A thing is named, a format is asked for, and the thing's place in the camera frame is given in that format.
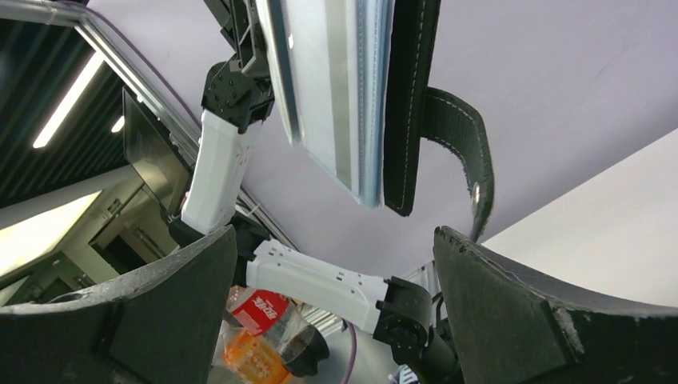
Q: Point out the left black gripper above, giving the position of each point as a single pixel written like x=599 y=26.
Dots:
x=240 y=26

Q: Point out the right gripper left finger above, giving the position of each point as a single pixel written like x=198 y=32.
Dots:
x=156 y=324

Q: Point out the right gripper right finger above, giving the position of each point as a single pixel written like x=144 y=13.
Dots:
x=513 y=324

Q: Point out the black leather card holder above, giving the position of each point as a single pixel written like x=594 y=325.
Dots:
x=351 y=80

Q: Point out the orange label plastic bottle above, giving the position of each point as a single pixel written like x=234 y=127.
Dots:
x=240 y=357

